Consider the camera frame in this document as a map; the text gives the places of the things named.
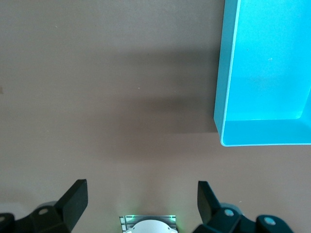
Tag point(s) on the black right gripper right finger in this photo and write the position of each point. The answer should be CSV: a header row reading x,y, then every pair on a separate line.
x,y
206,201

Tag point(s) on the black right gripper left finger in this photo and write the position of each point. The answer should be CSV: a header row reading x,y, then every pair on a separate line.
x,y
75,199

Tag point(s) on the turquoise plastic box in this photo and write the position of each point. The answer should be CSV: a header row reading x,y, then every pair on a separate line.
x,y
267,72

